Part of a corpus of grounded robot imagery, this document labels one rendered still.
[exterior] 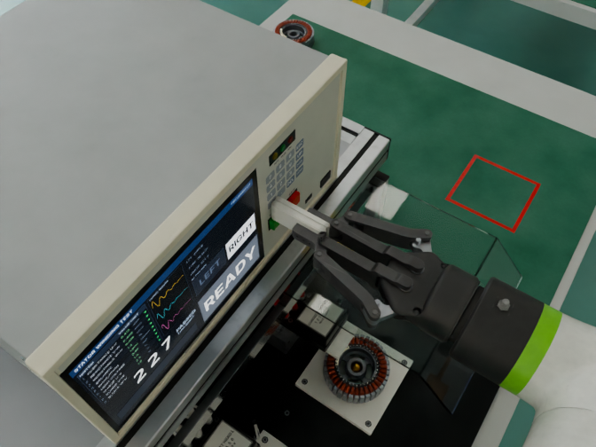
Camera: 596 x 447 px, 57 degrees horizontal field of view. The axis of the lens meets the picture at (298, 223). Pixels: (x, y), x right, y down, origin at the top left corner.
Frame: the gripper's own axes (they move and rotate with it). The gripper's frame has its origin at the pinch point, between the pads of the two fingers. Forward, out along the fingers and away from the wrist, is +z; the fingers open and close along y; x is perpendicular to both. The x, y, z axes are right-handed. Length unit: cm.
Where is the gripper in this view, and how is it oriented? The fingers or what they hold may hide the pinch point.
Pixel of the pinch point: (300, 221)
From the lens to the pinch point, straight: 62.7
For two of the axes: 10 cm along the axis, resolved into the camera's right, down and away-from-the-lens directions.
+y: 5.6, -6.8, 4.8
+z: -8.3, -4.6, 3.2
